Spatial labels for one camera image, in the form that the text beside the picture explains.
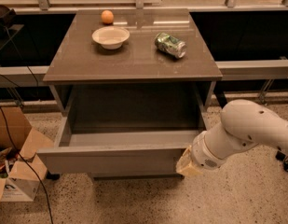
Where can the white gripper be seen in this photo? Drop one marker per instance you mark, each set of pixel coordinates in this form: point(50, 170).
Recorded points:
point(203, 154)

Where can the grey top drawer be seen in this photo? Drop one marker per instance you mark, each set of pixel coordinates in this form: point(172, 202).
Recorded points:
point(109, 150)

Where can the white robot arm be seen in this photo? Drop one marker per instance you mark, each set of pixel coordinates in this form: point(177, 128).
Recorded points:
point(243, 125)

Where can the grey drawer cabinet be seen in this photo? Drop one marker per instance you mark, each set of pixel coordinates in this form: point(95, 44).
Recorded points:
point(136, 83)

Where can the black power adapter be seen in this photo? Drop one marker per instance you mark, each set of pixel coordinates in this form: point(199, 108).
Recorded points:
point(284, 159)

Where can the crushed green soda can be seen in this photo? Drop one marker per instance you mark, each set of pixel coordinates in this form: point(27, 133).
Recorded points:
point(170, 45)

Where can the white bowl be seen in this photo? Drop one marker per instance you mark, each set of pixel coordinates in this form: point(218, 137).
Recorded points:
point(111, 37)

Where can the open cardboard box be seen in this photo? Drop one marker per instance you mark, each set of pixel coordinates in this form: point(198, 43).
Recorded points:
point(21, 168)

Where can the orange fruit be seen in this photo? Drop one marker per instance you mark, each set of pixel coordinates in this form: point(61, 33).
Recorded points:
point(107, 17)

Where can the black device on shelf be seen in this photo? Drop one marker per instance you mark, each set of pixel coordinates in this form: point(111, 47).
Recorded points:
point(7, 16)

